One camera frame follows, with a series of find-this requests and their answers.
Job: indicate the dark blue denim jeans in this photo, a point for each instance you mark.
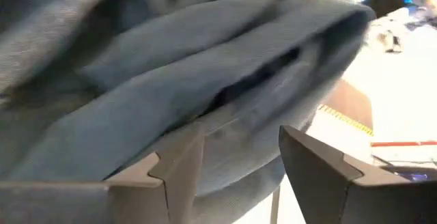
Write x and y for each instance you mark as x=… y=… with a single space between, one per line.
x=153 y=80

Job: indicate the thin grey post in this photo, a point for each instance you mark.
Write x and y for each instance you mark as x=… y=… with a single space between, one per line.
x=275 y=207

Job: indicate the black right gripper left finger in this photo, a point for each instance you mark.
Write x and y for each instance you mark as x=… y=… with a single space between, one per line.
x=102 y=203

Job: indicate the yellow black hazard tape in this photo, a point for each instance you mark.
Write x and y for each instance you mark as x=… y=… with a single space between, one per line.
x=346 y=119

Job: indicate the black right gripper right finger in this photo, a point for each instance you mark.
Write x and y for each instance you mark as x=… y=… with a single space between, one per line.
x=341 y=200

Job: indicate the red floor tape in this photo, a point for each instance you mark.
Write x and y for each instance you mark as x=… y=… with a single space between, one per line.
x=403 y=143

